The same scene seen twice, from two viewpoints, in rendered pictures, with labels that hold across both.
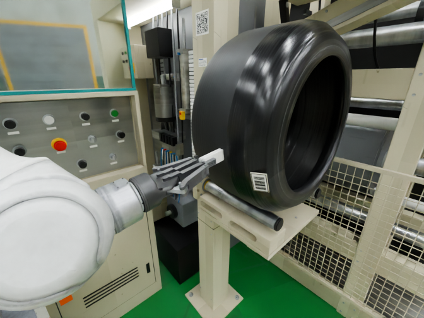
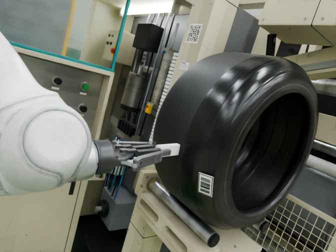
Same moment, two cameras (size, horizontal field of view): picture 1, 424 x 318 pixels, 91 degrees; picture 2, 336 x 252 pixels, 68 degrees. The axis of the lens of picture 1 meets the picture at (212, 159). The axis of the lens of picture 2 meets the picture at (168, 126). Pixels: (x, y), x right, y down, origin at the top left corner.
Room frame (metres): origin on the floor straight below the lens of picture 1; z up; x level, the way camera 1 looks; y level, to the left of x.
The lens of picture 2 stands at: (-0.15, 0.00, 1.31)
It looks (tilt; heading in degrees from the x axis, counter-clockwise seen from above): 10 degrees down; 2
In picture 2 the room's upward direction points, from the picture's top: 16 degrees clockwise
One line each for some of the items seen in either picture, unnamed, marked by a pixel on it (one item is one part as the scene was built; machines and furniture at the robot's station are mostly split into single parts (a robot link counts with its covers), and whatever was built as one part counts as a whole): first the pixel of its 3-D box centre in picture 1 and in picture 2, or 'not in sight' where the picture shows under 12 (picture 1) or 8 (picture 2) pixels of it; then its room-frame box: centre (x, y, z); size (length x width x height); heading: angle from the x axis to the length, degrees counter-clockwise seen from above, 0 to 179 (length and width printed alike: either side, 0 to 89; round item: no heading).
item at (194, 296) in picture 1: (214, 296); not in sight; (0.93, -0.01, 0.01); 0.27 x 0.27 x 0.02; 41
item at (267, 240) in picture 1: (236, 216); (172, 223); (0.66, -0.09, 0.83); 0.36 x 0.09 x 0.06; 41
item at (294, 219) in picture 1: (257, 209); (197, 227); (0.75, -0.20, 0.80); 0.37 x 0.36 x 0.02; 131
